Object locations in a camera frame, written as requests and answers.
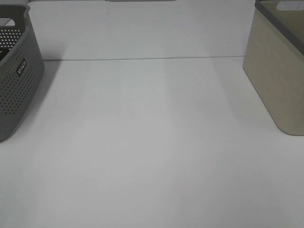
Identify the beige plastic basket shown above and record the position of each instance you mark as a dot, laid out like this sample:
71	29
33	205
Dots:
274	61

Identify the grey perforated plastic basket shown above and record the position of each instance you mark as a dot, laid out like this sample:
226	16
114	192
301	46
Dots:
21	67

